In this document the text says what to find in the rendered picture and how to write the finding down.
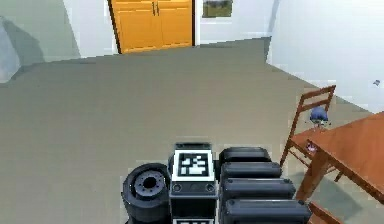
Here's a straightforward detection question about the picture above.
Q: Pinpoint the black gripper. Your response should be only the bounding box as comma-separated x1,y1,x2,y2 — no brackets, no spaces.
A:
121,162,172,224

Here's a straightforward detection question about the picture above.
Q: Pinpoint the brown wooden chair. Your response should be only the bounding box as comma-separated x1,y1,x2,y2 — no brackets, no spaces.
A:
307,201,344,224
279,84,344,183

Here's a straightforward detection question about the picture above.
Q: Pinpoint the orange wooden cupboard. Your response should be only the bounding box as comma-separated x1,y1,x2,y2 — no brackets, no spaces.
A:
107,0,196,55

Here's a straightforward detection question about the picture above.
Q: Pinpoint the blue rounded object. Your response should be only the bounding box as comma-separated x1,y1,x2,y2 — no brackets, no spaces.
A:
309,106,330,128

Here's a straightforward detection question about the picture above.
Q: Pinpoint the brown wooden table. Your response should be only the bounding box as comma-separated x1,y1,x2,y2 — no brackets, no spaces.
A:
295,111,384,205

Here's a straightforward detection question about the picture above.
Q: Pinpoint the framed green wall picture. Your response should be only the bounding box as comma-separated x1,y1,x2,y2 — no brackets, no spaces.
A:
201,0,234,19

